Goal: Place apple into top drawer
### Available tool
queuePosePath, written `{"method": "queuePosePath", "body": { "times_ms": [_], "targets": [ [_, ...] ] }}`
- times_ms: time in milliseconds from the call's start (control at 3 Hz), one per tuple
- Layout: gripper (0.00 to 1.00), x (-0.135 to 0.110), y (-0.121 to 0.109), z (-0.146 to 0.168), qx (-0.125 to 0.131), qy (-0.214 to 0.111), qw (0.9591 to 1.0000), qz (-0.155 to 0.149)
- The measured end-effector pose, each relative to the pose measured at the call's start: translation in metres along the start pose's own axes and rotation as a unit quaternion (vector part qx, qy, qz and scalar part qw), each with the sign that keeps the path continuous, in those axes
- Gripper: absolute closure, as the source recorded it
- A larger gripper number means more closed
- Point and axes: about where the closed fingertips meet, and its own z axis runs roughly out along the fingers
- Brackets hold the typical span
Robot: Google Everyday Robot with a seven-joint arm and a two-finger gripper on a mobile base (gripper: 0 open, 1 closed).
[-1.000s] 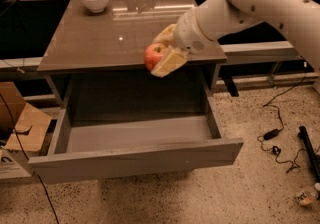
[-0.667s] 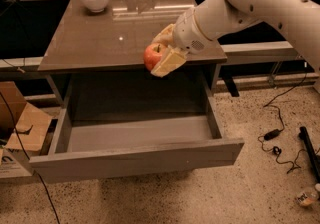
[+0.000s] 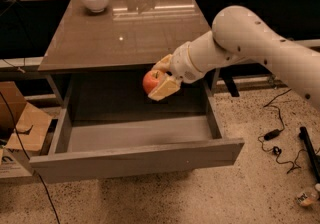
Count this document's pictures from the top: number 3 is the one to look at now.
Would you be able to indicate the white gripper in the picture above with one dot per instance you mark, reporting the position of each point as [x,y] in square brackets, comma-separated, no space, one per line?
[182,62]

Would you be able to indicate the red apple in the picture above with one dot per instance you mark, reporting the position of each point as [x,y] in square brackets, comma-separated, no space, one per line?
[151,80]

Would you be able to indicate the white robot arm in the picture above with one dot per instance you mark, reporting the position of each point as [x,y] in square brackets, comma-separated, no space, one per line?
[238,34]

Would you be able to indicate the grey cabinet with glossy top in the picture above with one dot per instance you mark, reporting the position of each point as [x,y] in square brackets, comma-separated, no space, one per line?
[127,34]

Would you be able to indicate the open grey top drawer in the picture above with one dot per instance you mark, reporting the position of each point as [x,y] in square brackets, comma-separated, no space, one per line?
[109,128]

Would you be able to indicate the black bar on floor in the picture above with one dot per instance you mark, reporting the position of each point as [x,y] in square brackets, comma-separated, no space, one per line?
[313,157]

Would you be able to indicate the brown cardboard box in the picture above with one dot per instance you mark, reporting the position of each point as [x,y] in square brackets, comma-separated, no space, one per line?
[23,129]

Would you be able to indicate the small plastic bottle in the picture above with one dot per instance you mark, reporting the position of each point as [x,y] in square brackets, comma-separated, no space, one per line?
[308,196]

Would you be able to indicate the black power adapter with cable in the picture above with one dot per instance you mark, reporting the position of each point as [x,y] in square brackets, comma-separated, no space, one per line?
[275,150]

